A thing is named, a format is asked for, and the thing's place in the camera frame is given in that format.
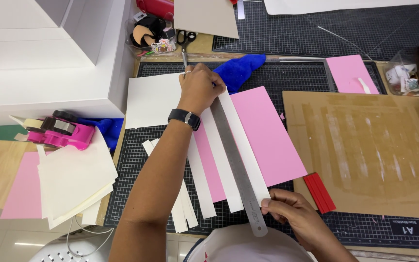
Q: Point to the person's right hand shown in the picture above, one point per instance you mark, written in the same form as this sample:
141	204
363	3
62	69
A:
296	214

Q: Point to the person's left hand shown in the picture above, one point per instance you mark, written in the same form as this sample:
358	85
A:
198	89

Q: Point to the long steel ruler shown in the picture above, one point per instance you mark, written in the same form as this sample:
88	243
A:
236	163

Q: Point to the wide white paper strip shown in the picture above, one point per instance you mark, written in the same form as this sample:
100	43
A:
247	153

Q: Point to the black wrist watch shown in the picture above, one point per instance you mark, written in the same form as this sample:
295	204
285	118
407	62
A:
186	117

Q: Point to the bundle of red paper strips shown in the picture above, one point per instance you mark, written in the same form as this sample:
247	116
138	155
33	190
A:
318	193

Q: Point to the blue fuzzy cloth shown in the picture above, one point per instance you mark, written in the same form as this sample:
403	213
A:
238	71

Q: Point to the large white paper sheet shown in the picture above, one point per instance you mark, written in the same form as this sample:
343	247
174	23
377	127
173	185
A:
151	98

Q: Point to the cartoon sticker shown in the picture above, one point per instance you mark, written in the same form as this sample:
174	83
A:
163	46

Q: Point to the person's white shirt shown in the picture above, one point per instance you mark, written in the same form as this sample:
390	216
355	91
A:
246	247

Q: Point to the grey cardboard sheet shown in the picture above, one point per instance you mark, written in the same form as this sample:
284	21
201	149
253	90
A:
206	18

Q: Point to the clear plastic organizer box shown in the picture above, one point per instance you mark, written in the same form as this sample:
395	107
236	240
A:
149	32

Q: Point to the large pink paper sheet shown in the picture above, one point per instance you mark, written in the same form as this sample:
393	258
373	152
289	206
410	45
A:
264	138

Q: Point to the red pouch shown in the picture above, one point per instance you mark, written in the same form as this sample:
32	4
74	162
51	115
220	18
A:
156	6

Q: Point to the brown cardboard sheet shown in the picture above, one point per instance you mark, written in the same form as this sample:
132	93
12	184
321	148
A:
358	145

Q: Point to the blue fabric piece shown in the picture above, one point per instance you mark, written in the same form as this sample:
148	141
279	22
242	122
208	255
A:
109	129

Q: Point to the large black cutting mat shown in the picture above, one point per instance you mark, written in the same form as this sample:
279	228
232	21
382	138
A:
296	76

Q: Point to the black gridded cutting mat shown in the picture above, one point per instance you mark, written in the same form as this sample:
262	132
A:
304	32

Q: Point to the metal square ruler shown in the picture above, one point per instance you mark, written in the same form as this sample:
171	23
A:
329	76

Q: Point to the pink tape dispenser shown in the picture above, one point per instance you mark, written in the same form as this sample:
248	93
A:
71	136

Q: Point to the short white paper scrap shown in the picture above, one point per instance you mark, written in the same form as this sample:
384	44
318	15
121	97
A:
364	85

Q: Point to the small pink paper sheet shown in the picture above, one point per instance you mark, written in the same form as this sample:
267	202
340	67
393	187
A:
344	71

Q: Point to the stack of cream paper sheets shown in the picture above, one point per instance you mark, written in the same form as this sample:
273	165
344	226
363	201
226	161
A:
75	174

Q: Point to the thin clear strip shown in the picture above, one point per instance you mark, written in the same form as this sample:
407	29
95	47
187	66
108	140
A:
344	42

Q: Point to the white board sheet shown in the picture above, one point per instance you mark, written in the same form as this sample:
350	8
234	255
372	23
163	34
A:
340	5

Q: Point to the large white box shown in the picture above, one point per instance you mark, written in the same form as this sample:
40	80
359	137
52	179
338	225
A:
31	72

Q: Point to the clear plastic container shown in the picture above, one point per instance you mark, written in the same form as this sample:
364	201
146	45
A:
400	78

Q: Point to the white plastic stool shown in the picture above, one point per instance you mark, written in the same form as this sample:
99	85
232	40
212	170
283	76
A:
56	254

